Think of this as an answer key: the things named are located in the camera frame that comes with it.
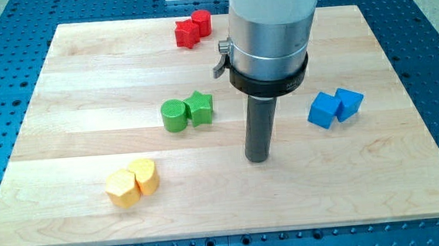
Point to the yellow hexagon block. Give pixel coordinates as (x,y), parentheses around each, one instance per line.
(122,189)

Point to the light wooden board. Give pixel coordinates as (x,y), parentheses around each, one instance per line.
(97,104)

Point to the blue angled block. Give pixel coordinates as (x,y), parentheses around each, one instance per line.
(350,103)

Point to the red cylinder block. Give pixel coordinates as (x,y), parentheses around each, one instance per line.
(202,18)

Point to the blue cube block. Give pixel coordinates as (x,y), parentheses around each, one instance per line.
(323,110)

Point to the green cylinder block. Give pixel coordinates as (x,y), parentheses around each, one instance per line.
(174,115)

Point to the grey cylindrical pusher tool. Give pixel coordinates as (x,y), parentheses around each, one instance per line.
(260,119)

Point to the green star block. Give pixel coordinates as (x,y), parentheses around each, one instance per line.
(199,108)

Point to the red star block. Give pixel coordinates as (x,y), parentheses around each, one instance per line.
(186,33)

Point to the yellow rounded block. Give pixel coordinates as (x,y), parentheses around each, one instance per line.
(146,175)

